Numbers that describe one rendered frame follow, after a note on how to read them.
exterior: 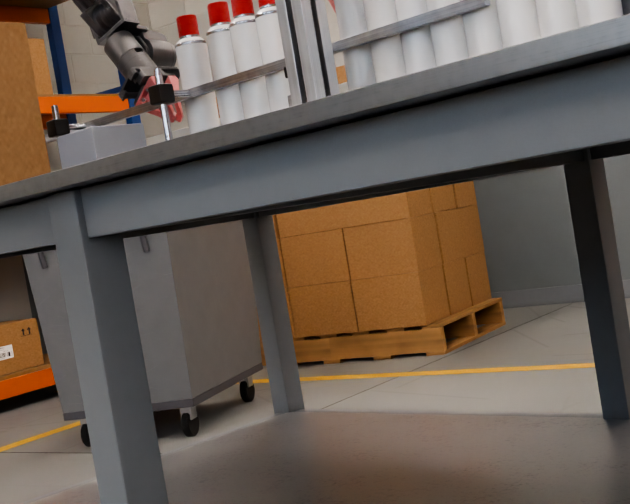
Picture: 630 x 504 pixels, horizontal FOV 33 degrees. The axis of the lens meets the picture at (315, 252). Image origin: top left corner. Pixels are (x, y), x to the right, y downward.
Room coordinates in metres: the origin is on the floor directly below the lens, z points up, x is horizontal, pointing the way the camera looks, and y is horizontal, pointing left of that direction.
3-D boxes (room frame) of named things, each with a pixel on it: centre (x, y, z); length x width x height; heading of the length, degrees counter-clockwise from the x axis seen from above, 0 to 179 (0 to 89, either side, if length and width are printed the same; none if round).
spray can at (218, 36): (1.67, 0.09, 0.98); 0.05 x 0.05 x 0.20
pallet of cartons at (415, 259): (5.45, -0.20, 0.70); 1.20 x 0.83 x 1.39; 59
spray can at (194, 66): (1.73, 0.14, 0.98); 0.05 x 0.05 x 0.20
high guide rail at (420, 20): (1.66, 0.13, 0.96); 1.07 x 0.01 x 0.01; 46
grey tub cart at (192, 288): (4.17, 0.67, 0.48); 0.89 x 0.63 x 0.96; 162
